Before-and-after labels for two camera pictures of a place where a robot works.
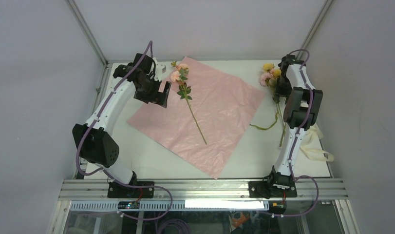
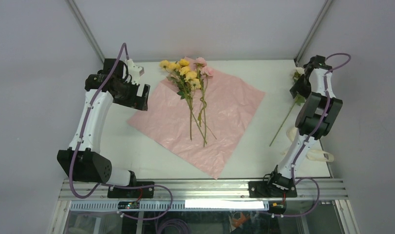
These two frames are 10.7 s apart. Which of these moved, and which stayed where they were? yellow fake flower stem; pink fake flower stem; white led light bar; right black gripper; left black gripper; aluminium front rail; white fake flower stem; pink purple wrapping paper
Moved: pink fake flower stem; right black gripper; white fake flower stem; yellow fake flower stem; left black gripper
Stayed: white led light bar; aluminium front rail; pink purple wrapping paper
